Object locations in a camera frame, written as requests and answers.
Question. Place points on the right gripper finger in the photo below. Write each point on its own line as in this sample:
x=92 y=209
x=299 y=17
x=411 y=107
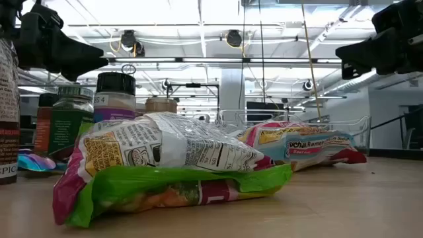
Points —
x=355 y=70
x=367 y=49

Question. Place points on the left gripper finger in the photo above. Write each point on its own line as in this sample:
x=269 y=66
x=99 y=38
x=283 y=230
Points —
x=79 y=69
x=76 y=49

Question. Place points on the purple label spice jar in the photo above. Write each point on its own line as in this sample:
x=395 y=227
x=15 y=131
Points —
x=114 y=86

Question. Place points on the green lid spice jar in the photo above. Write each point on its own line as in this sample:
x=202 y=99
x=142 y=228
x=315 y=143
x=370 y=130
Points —
x=67 y=129

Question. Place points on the orange label spice jar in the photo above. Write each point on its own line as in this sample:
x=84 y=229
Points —
x=43 y=129

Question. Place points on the brown label spice jar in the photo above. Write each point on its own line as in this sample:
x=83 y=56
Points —
x=8 y=115

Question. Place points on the red blue ramen packet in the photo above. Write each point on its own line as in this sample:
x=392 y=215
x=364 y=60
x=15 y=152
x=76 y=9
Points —
x=307 y=145

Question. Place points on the iridescent metal spoon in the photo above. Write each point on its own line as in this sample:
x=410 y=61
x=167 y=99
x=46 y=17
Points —
x=34 y=162

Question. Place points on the white-backed pink ramen packet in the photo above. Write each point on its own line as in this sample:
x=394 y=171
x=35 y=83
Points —
x=185 y=145

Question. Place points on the green ramen packet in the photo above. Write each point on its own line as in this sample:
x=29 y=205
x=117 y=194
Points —
x=148 y=180

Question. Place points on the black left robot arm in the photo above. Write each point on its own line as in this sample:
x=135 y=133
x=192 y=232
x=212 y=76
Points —
x=8 y=16

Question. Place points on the clear plastic bin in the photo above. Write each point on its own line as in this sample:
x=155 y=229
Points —
x=222 y=115
x=361 y=132

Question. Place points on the black monitor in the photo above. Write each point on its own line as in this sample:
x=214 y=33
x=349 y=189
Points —
x=264 y=106

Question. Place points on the long linear light fixture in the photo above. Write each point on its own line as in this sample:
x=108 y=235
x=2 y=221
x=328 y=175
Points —
x=215 y=59

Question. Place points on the black stand frame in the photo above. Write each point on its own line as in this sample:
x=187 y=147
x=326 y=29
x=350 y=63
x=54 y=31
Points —
x=193 y=85

